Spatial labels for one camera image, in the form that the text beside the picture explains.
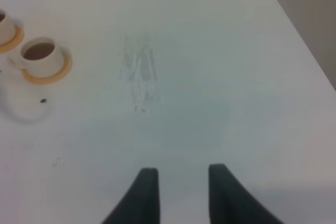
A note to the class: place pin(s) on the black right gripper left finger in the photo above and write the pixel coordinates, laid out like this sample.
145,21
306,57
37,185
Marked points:
140,204

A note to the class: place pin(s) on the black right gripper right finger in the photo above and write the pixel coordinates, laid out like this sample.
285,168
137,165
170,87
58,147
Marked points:
230,202

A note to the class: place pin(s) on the near orange cup coaster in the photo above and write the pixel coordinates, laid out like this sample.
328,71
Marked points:
55,78

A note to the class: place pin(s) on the orange cup coaster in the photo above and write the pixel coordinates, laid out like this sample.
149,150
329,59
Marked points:
55,78
14,42

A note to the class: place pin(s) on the near white teacup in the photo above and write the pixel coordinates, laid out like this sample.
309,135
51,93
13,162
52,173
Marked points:
41,57

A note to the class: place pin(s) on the white teacup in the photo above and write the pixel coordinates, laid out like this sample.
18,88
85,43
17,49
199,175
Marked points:
7,28
41,57

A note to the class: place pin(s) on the far orange cup coaster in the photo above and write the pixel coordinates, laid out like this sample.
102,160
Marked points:
14,42

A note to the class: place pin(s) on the far white teacup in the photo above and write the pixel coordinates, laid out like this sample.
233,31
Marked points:
7,28

